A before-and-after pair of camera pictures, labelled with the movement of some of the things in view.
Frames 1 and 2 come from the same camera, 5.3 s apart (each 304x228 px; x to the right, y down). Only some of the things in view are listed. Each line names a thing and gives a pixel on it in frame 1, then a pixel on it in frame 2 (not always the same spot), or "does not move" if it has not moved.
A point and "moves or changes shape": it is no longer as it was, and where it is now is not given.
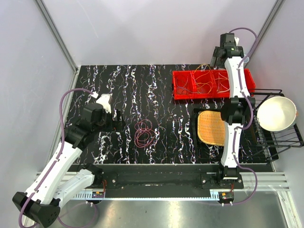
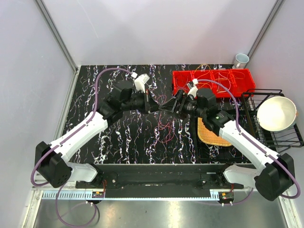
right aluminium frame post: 275,10 does not move
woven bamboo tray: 211,128 does not move
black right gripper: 214,62 to 182,98
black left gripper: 114,124 to 149,104
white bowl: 277,114 does not move
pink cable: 144,133 to 164,131
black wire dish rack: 271,144 does not move
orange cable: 229,87 moves or changes shape
